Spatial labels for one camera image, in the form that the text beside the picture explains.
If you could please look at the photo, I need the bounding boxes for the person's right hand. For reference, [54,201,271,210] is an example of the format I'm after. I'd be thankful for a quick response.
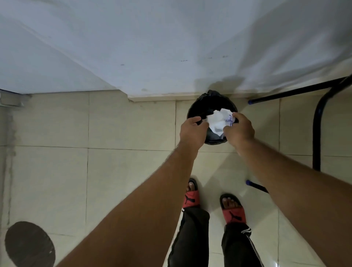
[223,112,256,150]

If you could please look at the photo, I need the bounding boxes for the person's left hand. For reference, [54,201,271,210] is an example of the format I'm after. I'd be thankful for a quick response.
[179,116,210,151]

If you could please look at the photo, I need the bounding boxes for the black waste bin bag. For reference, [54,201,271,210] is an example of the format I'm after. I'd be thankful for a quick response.
[187,90,239,146]

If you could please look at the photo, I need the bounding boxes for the person's right forearm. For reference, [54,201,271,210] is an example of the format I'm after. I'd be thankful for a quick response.
[236,139,352,267]

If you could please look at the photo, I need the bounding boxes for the person's left forearm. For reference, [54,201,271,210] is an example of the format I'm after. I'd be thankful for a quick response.
[56,143,199,267]

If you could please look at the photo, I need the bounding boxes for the crumpled white paper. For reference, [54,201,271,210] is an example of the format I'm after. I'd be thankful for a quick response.
[206,108,235,137]

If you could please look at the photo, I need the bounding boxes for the red and black slide sandal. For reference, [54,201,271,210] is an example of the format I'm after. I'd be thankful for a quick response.
[219,193,247,225]
[183,178,201,209]

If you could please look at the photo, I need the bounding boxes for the black striped track trousers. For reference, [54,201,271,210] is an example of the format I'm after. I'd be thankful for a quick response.
[167,207,265,267]

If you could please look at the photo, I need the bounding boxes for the dark round floor drain cover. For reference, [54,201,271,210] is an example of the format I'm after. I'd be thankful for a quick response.
[4,221,56,267]

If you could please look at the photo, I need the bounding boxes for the black metal table frame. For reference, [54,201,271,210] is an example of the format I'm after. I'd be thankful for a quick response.
[246,74,352,194]

